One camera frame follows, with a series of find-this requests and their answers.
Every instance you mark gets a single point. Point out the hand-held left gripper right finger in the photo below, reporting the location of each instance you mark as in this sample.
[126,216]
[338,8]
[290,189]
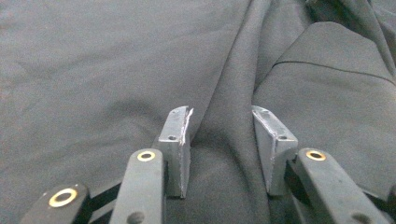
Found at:
[275,149]

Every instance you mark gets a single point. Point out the black cloth garment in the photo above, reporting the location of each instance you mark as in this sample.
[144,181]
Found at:
[93,77]

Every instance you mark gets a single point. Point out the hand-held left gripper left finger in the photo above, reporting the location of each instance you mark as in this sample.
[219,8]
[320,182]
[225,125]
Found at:
[176,152]

